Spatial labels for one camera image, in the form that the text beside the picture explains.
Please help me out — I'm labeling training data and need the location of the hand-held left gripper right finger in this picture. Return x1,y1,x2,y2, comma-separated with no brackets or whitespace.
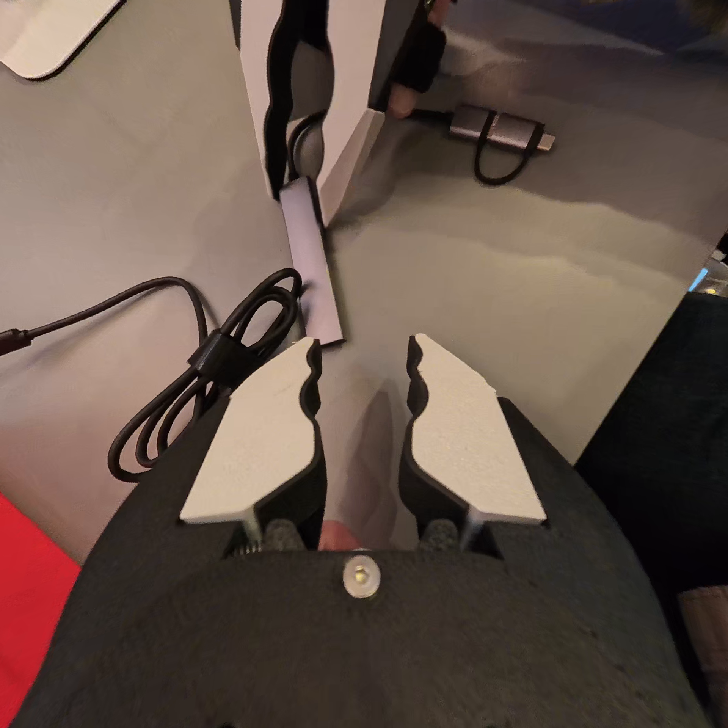
398,333,548,552

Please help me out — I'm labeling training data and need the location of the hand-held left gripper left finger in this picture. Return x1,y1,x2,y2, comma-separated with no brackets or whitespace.
179,337,329,555

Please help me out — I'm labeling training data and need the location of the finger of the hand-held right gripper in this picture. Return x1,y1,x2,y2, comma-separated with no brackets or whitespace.
314,0,389,226
238,0,299,201

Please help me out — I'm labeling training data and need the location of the slim dark usb hub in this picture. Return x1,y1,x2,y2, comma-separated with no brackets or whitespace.
279,111,347,345

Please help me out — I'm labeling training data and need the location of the red plastic bin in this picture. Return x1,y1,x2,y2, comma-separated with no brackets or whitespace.
0,492,80,728

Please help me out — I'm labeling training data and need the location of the black cable with grey plug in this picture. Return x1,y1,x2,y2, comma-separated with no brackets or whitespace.
409,105,557,185

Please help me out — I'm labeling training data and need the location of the person's right hand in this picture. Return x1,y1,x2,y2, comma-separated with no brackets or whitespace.
388,82,417,120

